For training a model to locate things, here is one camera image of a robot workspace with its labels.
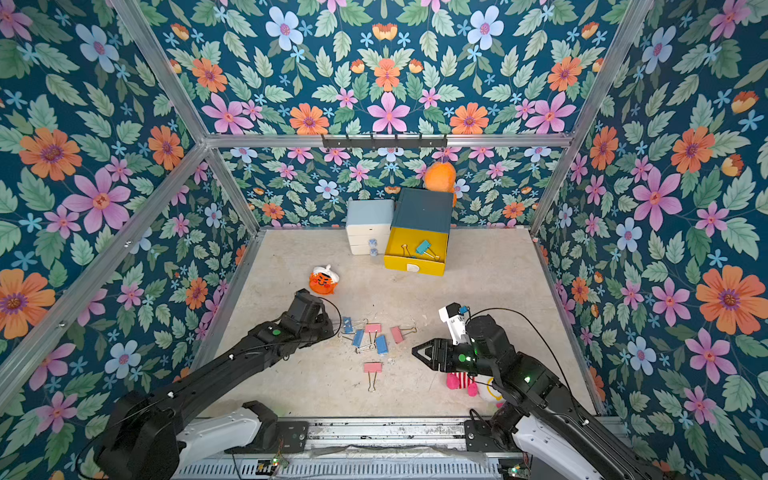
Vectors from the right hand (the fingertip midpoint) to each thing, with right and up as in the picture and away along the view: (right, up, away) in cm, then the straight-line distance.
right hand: (419, 351), depth 67 cm
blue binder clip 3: (-18, -4, +24) cm, 30 cm away
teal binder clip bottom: (-4, +24, +26) cm, 36 cm away
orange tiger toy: (-31, +13, +31) cm, 46 cm away
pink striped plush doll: (+16, -12, +11) cm, 23 cm away
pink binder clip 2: (-5, -2, +24) cm, 24 cm away
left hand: (-23, +2, +18) cm, 29 cm away
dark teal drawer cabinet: (+3, +37, +31) cm, 48 cm away
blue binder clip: (-21, 0, +24) cm, 32 cm away
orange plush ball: (+9, +48, +29) cm, 57 cm away
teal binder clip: (+3, +24, +26) cm, 36 cm away
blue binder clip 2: (-11, -5, +24) cm, 27 cm away
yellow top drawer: (+2, +19, +18) cm, 27 cm away
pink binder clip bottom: (-13, -11, +19) cm, 25 cm away
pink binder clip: (-14, -1, +26) cm, 29 cm away
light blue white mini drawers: (-15, +32, +32) cm, 48 cm away
